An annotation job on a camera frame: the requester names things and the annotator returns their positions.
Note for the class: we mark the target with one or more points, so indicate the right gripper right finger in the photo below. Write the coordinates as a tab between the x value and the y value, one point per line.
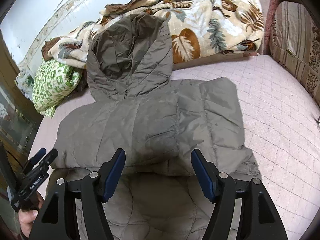
206	173

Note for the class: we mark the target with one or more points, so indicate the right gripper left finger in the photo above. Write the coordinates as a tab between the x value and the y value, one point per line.
110	173

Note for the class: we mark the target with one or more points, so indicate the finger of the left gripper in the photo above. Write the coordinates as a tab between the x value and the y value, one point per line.
48	159
34	160

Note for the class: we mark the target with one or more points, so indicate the grey quilted puffer jacket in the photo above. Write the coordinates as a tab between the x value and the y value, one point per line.
157	122

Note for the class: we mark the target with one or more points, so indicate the person left hand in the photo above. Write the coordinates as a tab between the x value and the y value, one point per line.
26	218

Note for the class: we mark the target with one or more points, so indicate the brown wooden glass wardrobe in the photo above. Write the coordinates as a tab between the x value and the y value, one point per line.
19	119

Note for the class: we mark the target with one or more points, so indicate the green white patterned pillow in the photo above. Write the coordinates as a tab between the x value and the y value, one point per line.
53	82

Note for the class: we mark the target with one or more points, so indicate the pink quilted bed cover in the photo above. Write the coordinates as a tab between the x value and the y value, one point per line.
280	125

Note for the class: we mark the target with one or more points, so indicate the leaf print fleece blanket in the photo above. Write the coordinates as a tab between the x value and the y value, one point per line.
198	28

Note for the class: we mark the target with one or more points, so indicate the striped beige floral pillow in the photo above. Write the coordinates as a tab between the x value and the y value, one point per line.
294	44

